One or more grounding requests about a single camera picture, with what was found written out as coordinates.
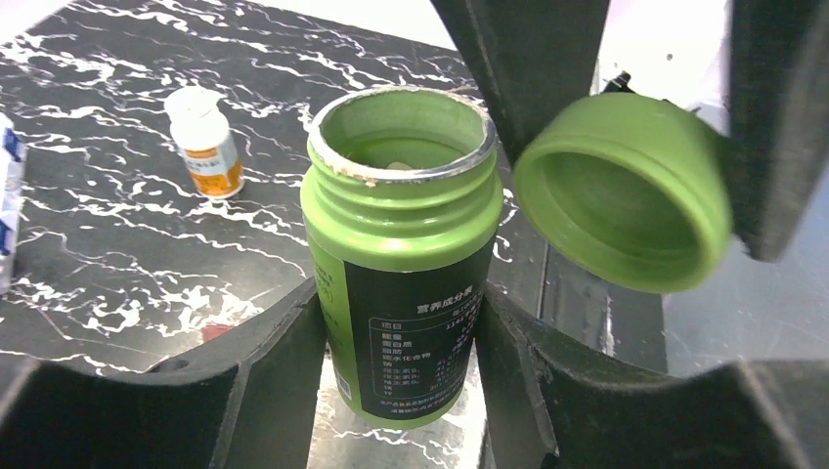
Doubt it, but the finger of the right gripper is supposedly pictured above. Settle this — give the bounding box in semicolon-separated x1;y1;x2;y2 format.
432;0;610;164
724;0;828;262

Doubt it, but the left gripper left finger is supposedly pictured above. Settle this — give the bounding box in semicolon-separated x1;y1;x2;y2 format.
1;280;326;468

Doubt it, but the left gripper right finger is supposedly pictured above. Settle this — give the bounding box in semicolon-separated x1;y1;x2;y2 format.
475;286;828;468

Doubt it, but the red pill organizer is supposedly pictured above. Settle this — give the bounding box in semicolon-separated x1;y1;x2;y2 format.
200;323;234;343

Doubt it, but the orange white pill bottle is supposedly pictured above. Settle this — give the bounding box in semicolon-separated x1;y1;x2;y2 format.
163;86;244;199

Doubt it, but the clear plastic organizer box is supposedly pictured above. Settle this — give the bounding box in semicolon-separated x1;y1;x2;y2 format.
1;114;27;295

